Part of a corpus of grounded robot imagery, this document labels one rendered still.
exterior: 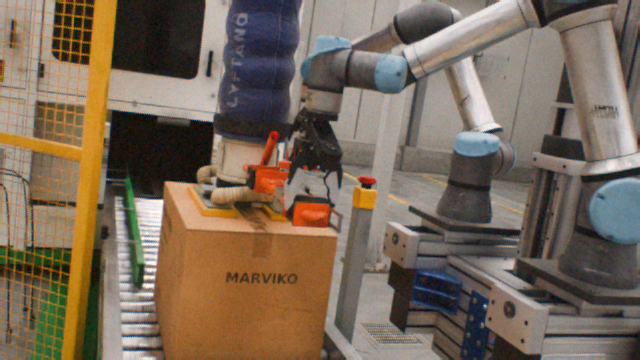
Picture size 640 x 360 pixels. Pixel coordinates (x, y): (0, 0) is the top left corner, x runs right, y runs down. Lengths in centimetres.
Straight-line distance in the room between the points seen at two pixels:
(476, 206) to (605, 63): 65
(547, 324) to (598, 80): 45
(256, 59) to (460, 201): 67
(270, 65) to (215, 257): 54
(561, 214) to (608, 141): 41
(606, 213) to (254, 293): 89
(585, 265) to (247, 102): 95
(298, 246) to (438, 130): 1041
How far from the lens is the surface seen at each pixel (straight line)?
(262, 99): 176
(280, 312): 170
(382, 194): 479
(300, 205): 126
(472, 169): 171
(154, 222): 322
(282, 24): 178
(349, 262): 227
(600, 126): 120
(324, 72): 126
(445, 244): 170
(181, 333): 167
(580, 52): 120
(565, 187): 157
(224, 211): 172
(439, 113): 1195
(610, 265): 134
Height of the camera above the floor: 134
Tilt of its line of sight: 8 degrees down
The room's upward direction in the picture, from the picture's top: 8 degrees clockwise
